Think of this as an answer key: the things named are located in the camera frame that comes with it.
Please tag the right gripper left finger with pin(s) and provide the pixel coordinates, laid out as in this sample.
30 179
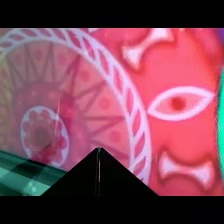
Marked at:
80 180

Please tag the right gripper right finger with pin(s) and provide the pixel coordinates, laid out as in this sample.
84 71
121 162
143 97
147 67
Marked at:
116 180

